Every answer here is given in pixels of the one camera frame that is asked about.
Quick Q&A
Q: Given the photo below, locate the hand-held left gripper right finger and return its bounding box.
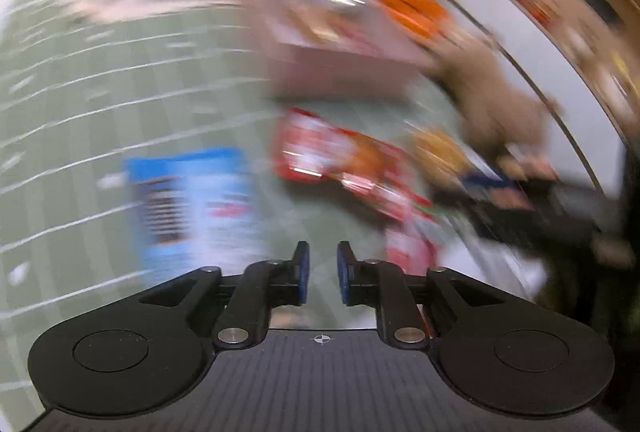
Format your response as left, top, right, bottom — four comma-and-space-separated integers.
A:
336, 240, 506, 352

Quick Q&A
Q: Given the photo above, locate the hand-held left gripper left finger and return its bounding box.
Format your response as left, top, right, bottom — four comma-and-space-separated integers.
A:
137, 241, 311, 352

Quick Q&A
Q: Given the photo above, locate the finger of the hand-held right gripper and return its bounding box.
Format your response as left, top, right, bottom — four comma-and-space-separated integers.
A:
461, 168, 518, 195

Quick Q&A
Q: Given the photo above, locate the long clear biscuit packet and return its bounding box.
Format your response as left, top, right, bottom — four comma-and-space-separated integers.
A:
410, 124, 486, 183

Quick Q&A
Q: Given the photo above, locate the red white striped snack packet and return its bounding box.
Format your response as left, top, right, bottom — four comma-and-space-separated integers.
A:
385, 217, 446, 273

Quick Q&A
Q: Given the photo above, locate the blue white snack packet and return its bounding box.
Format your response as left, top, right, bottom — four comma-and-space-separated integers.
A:
122, 147, 273, 273

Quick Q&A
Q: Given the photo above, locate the large red snack packet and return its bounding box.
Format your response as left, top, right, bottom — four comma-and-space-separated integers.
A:
272, 106, 436, 223

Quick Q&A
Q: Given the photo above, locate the pink cardboard box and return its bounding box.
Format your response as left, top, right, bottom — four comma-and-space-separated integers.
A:
250, 0, 436, 100

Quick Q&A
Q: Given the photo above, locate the brown plush toy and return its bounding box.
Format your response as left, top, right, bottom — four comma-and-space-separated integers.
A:
425, 32, 556, 157

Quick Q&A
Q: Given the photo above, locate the orange plastic bag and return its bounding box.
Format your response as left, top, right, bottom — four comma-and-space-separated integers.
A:
367, 0, 451, 45

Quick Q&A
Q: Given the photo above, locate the green checked tablecloth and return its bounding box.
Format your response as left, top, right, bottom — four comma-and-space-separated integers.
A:
0, 0, 501, 413

